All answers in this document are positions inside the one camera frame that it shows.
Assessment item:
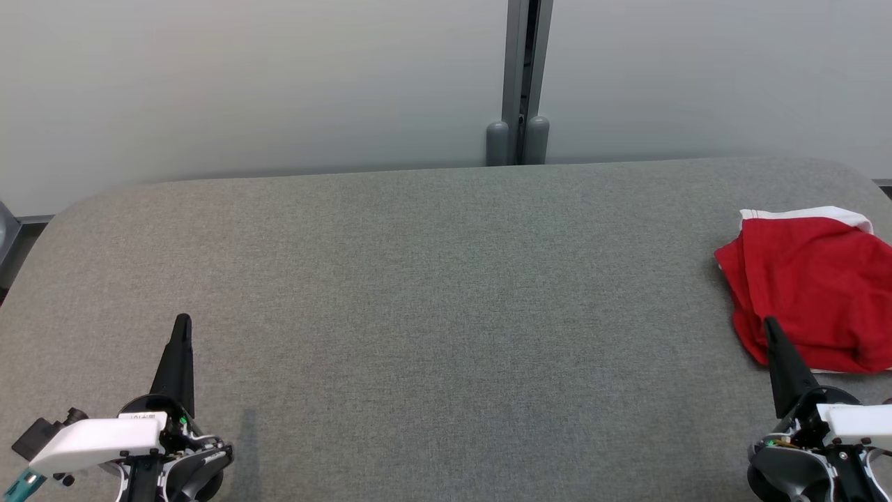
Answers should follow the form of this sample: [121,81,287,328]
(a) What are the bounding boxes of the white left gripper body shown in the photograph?
[28,394,204,478]

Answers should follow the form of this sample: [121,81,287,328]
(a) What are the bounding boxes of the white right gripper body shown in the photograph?
[774,386,892,450]

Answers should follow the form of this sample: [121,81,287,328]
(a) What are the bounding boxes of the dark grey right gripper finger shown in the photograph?
[763,316,822,419]

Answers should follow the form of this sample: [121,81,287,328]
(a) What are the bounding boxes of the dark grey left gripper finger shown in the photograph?
[150,314,196,419]

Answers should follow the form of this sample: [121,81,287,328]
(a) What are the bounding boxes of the red shorts with white stripe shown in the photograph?
[714,206,892,370]

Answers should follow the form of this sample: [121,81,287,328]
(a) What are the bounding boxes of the grey curved furniture part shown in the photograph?
[0,201,22,266]

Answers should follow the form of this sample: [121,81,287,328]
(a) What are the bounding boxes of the teal left camera connector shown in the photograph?
[0,469,46,502]

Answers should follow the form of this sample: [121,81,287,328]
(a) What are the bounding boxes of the grey metal partition post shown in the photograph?
[486,0,555,167]

